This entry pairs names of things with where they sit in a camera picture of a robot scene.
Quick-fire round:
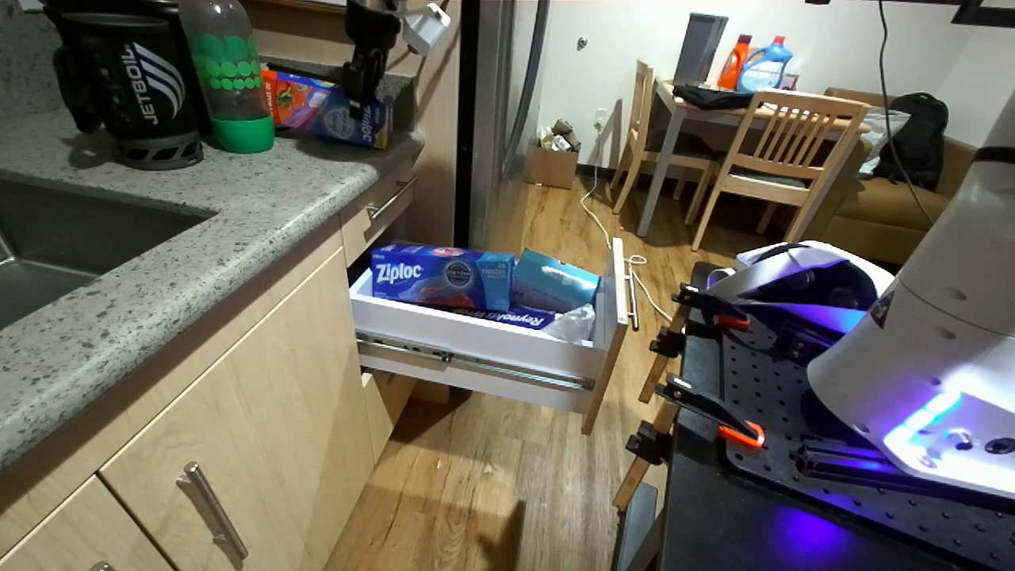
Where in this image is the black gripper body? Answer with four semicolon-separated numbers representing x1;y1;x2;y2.
341;0;404;56

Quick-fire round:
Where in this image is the blue Ziploc box orange end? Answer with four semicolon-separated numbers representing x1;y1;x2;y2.
262;64;396;153

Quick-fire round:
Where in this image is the small cardboard box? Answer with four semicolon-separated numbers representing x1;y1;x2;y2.
522;119;584;194

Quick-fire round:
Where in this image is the blue Ziploc freezer gallon box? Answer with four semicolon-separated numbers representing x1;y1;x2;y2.
367;241;517;314

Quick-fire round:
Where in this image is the teal cardboard box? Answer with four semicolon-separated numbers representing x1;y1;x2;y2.
510;248;601;318

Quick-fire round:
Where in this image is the dark blue Reynolds box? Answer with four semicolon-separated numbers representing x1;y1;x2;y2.
481;304;557;332

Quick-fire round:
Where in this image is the white wooden drawer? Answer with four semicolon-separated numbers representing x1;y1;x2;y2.
346;236;634;437

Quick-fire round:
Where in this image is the green plastic bottle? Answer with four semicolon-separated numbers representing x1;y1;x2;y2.
175;0;278;154

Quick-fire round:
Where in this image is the black Jetboil cooking pot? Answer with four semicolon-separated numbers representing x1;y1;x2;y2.
41;0;208;172

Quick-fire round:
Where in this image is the wooden chair plain back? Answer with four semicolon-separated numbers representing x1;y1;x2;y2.
607;56;716;219

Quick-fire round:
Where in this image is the clear plastic bag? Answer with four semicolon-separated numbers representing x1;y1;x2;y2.
548;298;601;346

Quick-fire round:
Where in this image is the grey laptop screen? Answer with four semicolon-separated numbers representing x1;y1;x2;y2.
672;8;731;88

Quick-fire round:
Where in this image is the steel kitchen sink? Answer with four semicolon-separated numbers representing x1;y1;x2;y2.
0;172;218;329

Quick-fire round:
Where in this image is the wooden dining table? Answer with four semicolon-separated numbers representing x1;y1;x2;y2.
634;79;913;241

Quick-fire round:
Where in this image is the orange detergent bottle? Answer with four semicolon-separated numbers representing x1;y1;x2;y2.
716;32;753;95

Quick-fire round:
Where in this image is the blue detergent jug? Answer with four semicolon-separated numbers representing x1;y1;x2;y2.
740;34;798;98

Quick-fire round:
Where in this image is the black clamp orange tip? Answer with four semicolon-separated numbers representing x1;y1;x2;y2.
672;283;766;335
660;374;769;457

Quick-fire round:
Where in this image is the wooden chair slatted back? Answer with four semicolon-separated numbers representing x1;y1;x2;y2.
691;88;874;251

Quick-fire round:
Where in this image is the purple lit dome device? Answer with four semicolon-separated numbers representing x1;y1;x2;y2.
701;238;899;359

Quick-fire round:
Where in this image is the perforated mounting board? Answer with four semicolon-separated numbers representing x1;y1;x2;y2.
716;332;1015;571

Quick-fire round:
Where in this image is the brown sofa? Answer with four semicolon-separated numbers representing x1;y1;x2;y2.
813;88;975;267

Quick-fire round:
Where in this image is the black bag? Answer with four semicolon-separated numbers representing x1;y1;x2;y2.
868;91;950;194

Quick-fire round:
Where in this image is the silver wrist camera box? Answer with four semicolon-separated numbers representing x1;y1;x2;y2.
400;0;453;56

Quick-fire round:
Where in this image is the short metal drawer handle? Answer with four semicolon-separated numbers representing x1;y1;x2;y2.
360;173;420;226

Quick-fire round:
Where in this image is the grey hanging hose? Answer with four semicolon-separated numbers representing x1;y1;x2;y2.
498;0;555;179

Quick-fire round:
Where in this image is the white floor cable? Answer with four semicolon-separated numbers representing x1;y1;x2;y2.
577;186;679;327

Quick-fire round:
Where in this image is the long metal cabinet handle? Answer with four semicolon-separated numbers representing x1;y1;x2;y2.
176;457;253;569

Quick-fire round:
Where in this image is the thin black hanging cable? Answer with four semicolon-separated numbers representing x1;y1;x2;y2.
873;0;913;194

